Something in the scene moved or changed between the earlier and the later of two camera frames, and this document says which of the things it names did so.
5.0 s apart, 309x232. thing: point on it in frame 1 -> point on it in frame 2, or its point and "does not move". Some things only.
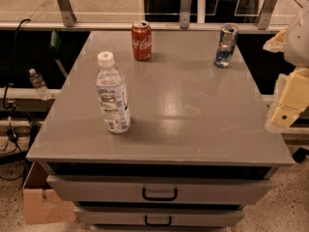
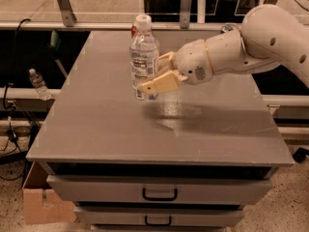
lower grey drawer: x=157 y=217 does not move
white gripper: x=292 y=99 -> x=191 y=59
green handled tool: x=55 y=48 does not move
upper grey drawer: x=157 y=189 does not move
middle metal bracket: x=185 y=6 does not move
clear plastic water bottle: x=112 y=93 -> x=144 y=52
